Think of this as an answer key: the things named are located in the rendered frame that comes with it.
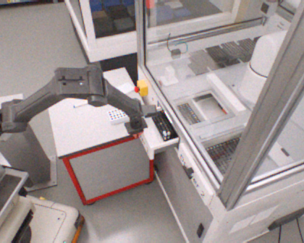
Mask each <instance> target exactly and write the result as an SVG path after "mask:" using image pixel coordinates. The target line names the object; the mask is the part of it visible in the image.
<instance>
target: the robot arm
mask: <svg viewBox="0 0 304 243"><path fill-rule="evenodd" d="M54 73H55V75H54V76H53V77H52V78H51V81H49V82H48V83H46V85H44V86H43V87H41V88H40V89H39V90H37V91H36V92H34V93H33V94H31V95H30V96H28V97H27V98H26V99H24V100H23V99H19V98H13V99H12V101H6V102H3V103H1V109H0V136H1V134H3V133H21V132H25V131H27V127H28V124H27V123H28V122H30V121H31V119H32V118H33V117H34V116H36V115H38V114H39V113H41V112H42V111H45V110H46V109H48V108H49V107H52V106H53V105H55V104H56V103H59V102H60V101H63V100H64V99H68V98H73V99H83V100H87V101H88V105H91V106H94V107H95V108H98V107H102V106H107V105H108V104H109V105H110V106H113V107H114V108H117V109H118V110H121V111H122V112H124V114H126V115H127V116H128V117H129V119H130V121H129V122H125V123H124V127H125V128H126V129H127V133H128V134H130V135H133V136H134V137H135V139H136V138H137V134H138V137H139V136H141V135H142V133H143V129H145V128H148V125H147V124H146V122H145V119H144V118H151V117H155V116H157V110H156V105H151V106H146V105H145V104H144V105H141V101H140V100H139V99H137V98H131V97H129V96H128V95H126V94H124V93H123V92H122V91H121V90H118V88H115V87H114V86H113V85H111V84H110V83H109V81H108V80H107V79H106V78H104V75H103V71H102V70H101V69H99V68H98V67H97V66H96V65H94V64H88V65H85V66H84V67H83V68H69V67H57V69H55V70H54ZM81 83H82V84H81ZM142 116H144V118H141V117H142Z"/></svg>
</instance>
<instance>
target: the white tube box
mask: <svg viewBox="0 0 304 243"><path fill-rule="evenodd" d="M116 111H117V112H118V109H114V110H110V111H107V114H108V118H109V121H110V124H111V125H113V124H118V123H120V122H125V121H127V120H130V119H129V117H128V116H127V115H126V114H124V112H122V111H121V110H120V113H119V112H118V113H117V114H116ZM112 112H114V114H112Z"/></svg>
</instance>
